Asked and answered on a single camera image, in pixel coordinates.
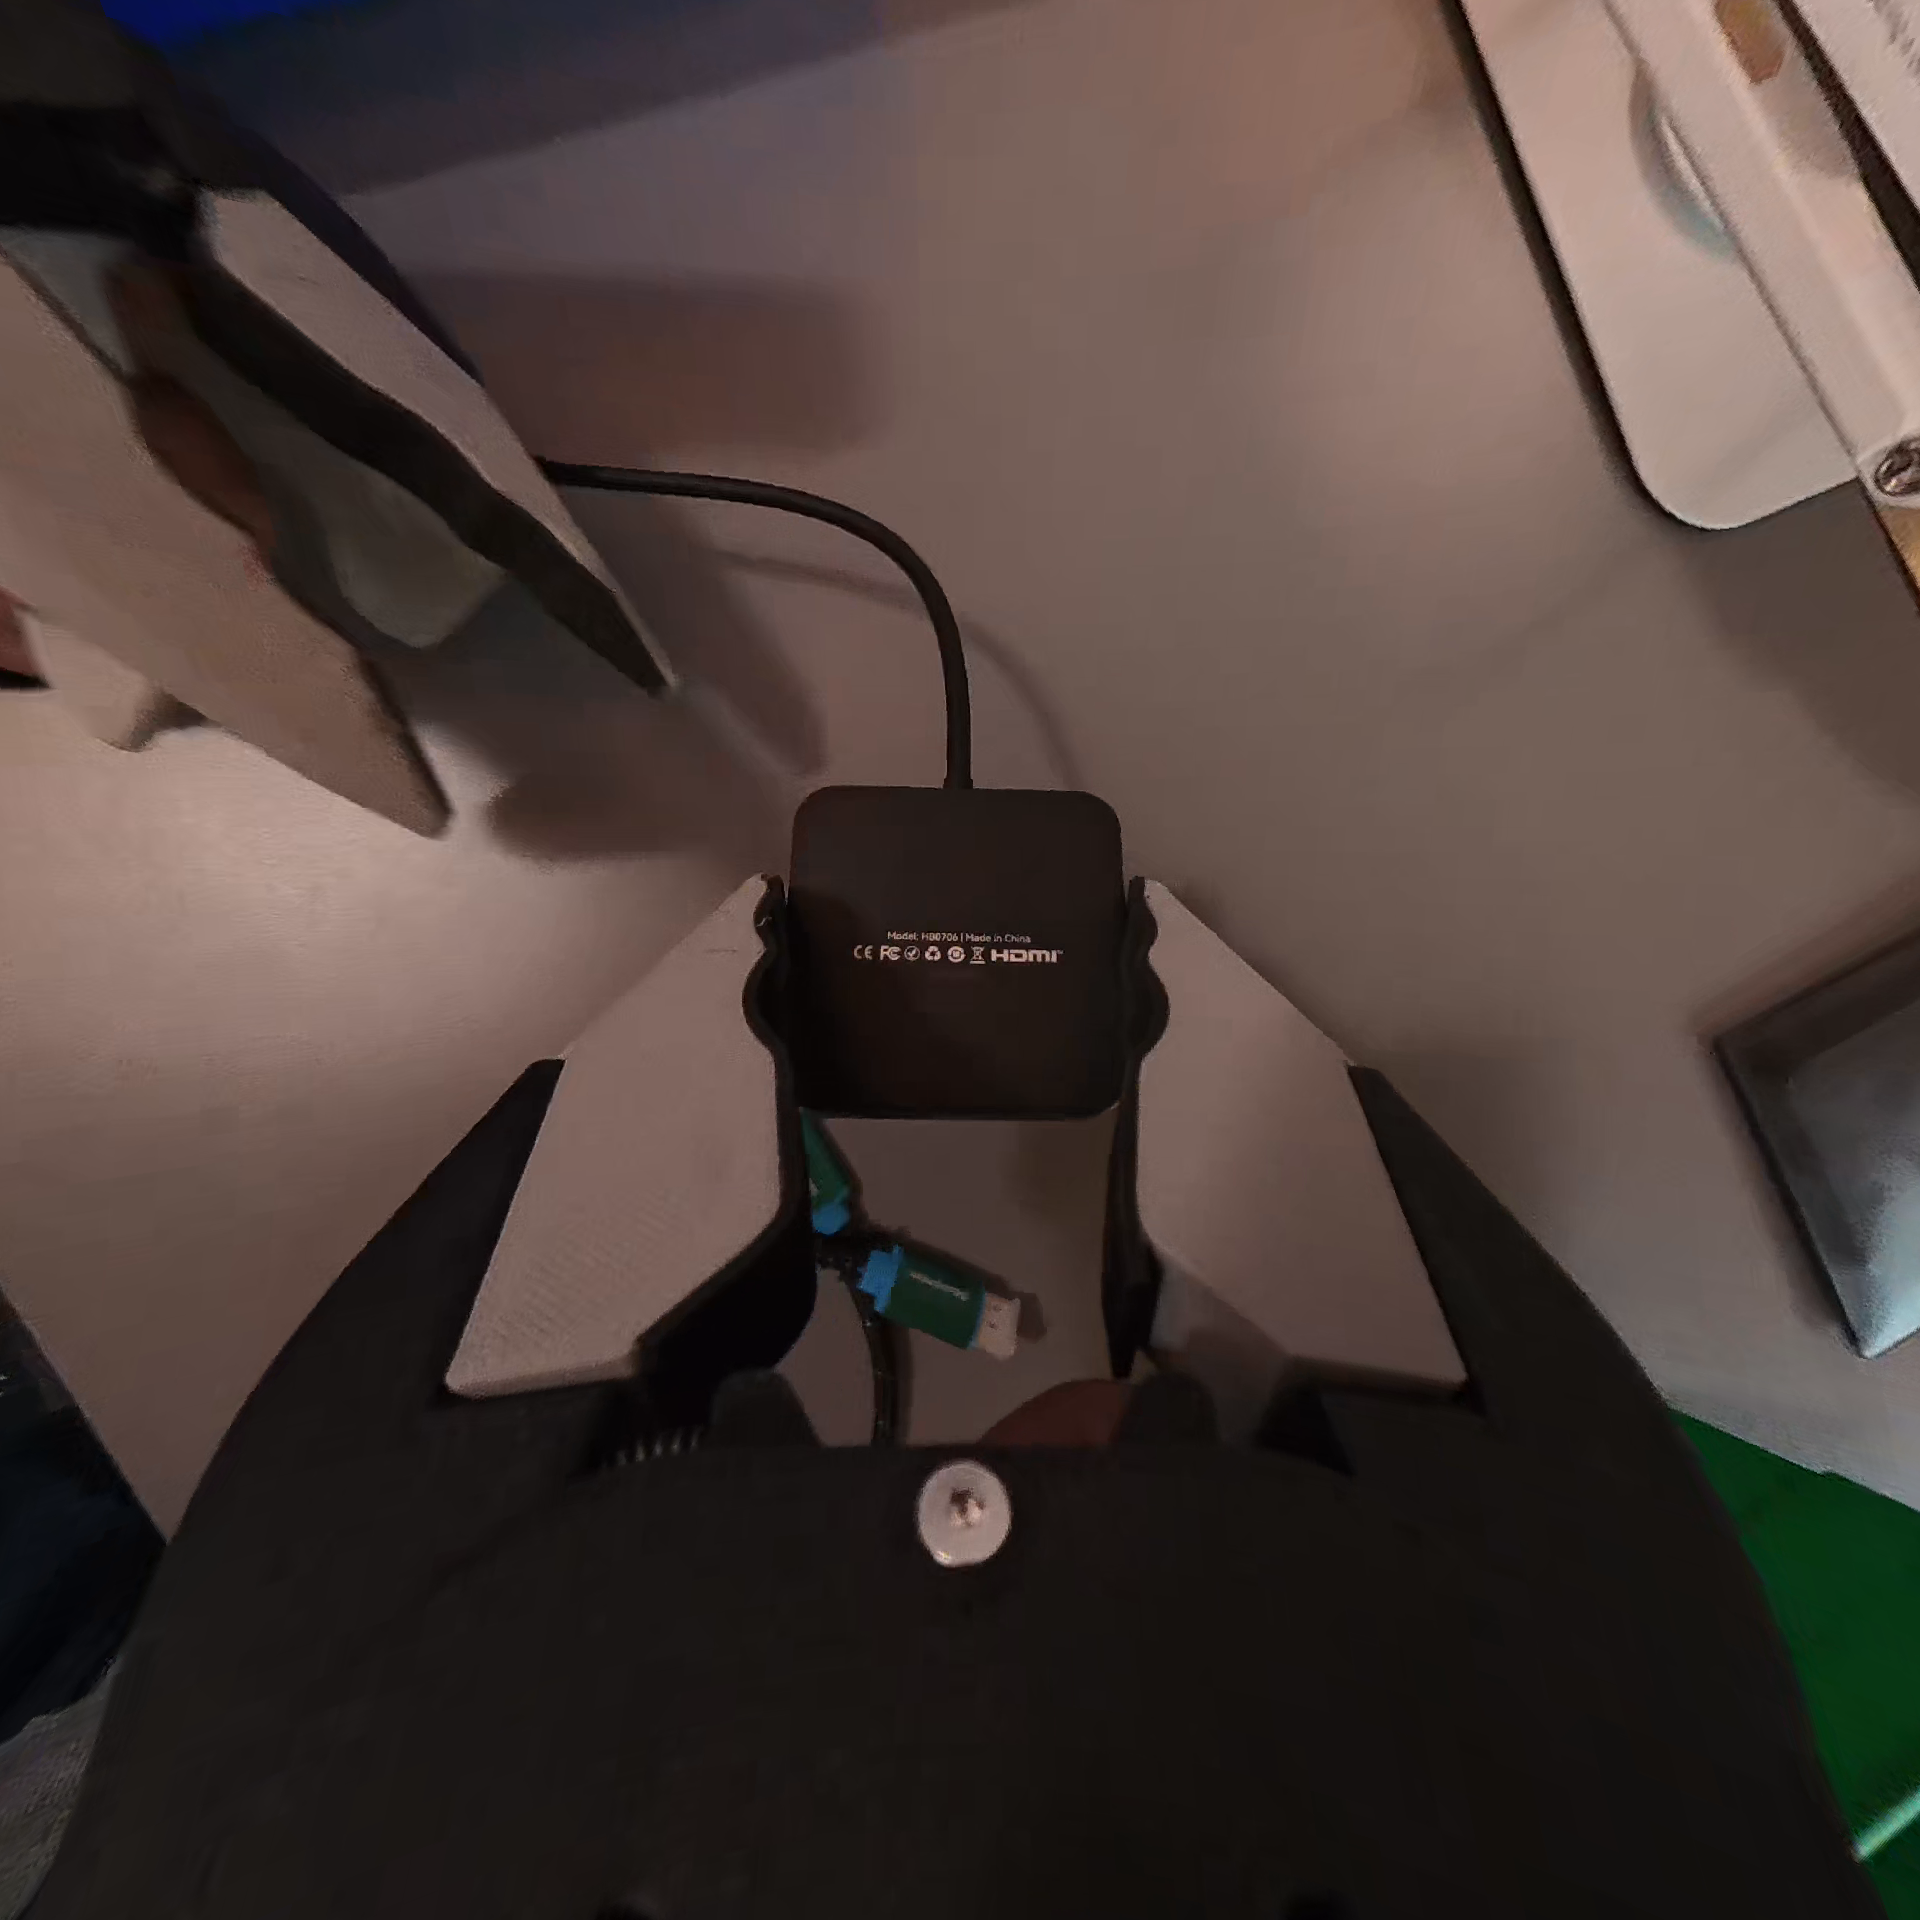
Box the braided usb cable green plugs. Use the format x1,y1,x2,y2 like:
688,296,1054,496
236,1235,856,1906
795,1118,1047,1450

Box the green plastic bin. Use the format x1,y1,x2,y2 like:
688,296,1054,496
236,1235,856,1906
1671,1410,1920,1920

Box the thin black hub cable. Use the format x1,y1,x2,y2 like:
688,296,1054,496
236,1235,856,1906
536,457,975,793

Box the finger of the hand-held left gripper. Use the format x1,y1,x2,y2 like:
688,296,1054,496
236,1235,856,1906
0,232,454,840
194,195,682,699

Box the printed instruction sheet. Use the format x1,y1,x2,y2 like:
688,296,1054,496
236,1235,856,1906
1792,0,1920,212

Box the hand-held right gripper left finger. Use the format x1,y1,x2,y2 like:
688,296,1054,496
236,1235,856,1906
446,879,822,1398

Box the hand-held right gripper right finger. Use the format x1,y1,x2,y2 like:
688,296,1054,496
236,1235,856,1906
1101,879,1469,1442

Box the silver foil pouch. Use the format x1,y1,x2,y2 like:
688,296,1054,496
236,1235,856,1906
1709,930,1920,1360

